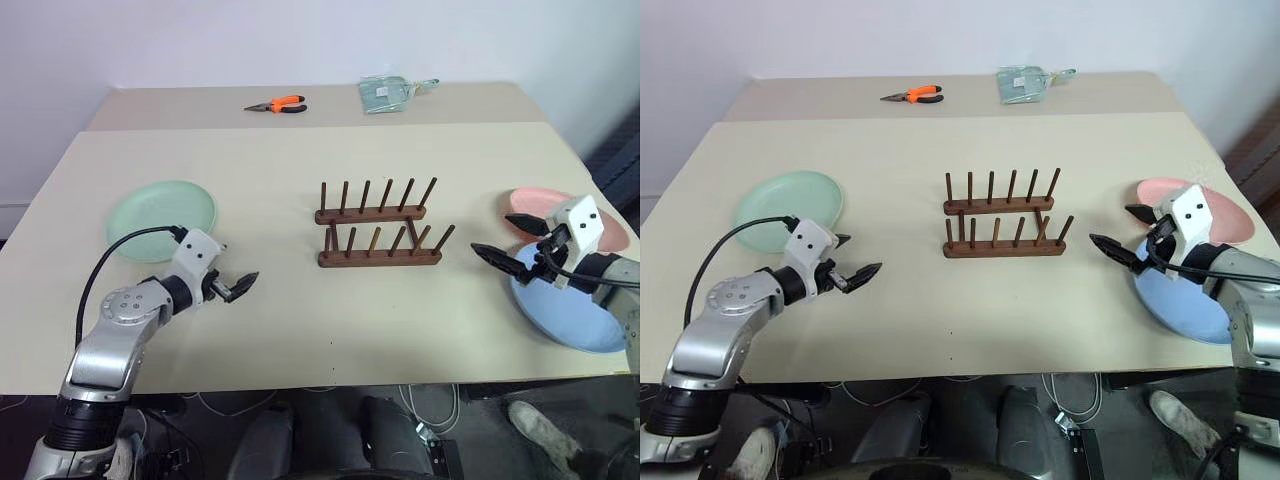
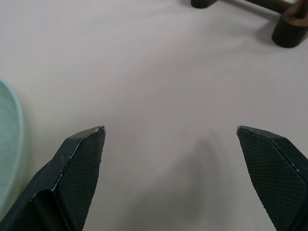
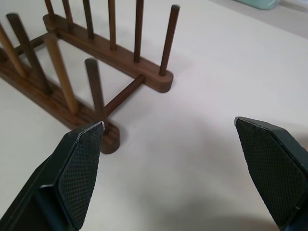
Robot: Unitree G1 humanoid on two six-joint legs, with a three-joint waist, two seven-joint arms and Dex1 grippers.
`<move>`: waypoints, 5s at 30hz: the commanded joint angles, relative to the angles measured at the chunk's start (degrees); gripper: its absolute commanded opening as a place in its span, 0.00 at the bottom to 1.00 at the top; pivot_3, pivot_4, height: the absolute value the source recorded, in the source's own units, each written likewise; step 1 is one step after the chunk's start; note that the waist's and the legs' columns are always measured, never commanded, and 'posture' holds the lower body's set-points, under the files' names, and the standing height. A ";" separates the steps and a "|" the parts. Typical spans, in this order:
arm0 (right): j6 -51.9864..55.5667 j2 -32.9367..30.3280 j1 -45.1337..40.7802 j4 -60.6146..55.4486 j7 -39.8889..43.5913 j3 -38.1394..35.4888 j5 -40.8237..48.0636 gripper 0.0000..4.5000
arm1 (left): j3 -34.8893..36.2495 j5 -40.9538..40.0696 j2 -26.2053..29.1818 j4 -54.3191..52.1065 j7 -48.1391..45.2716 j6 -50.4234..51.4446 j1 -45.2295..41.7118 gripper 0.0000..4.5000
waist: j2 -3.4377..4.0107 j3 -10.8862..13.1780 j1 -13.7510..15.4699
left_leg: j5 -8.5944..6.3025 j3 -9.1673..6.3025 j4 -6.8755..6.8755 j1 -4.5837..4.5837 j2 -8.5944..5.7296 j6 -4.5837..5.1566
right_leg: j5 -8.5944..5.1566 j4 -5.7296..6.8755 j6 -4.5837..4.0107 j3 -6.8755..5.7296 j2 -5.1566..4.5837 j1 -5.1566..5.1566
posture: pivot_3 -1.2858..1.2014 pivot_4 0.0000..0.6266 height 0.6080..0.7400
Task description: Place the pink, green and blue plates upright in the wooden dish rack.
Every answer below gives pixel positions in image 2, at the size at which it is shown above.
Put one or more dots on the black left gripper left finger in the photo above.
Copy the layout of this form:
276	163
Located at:
65	183

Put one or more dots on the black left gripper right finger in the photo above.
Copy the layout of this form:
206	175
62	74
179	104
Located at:
276	175

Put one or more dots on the dark wooden stand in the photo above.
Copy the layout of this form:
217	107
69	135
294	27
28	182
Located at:
286	26

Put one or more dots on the green plate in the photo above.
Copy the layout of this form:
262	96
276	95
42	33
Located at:
8	142

